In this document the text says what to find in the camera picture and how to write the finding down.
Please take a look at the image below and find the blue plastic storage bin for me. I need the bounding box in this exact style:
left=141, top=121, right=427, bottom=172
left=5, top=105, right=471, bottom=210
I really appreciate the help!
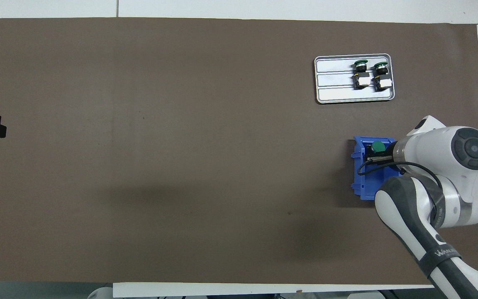
left=350, top=136, right=402, bottom=201

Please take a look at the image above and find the silver metal tray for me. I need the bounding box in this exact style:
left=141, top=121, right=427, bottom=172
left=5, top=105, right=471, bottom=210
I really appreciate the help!
left=314, top=54, right=395, bottom=104

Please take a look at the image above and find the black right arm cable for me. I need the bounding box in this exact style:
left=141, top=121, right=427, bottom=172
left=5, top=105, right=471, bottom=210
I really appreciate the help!
left=357, top=156, right=446, bottom=221

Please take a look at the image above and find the brown table mat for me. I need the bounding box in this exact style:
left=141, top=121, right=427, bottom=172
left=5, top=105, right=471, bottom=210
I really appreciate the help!
left=0, top=17, right=478, bottom=286

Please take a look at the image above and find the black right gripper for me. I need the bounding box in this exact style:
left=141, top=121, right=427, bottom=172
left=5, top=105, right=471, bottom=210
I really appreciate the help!
left=365, top=141, right=398, bottom=167

